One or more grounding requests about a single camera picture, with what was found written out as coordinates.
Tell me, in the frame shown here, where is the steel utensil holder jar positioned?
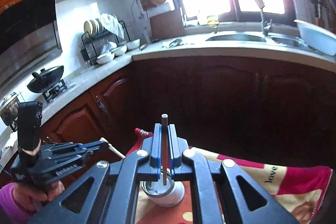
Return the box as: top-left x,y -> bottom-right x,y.
141,168 -> 185,207

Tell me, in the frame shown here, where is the black dish rack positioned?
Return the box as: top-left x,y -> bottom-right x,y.
80,20 -> 130,65

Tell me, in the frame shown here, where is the kitchen faucet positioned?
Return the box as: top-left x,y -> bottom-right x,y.
233,0 -> 272,37

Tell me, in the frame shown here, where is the red orange patterned towel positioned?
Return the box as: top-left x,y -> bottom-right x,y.
126,127 -> 334,224

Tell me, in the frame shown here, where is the wooden cutting board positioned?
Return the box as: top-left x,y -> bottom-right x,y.
150,9 -> 185,40

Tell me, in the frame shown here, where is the dark brown chopstick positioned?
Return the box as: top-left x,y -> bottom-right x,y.
161,114 -> 168,186

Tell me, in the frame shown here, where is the black wok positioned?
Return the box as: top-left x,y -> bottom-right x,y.
27,65 -> 64,93

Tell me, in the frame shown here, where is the steel sink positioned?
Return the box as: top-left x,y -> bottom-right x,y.
205,31 -> 313,50

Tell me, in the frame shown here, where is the left hand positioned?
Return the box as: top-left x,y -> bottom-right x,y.
13,181 -> 65,211

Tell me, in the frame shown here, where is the steel pot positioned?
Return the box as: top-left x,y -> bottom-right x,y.
0,92 -> 20,132

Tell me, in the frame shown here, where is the white bowl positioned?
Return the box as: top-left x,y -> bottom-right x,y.
96,52 -> 115,65
126,39 -> 141,51
111,44 -> 127,57

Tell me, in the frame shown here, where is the white plastic basin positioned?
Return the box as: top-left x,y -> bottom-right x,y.
294,19 -> 336,56

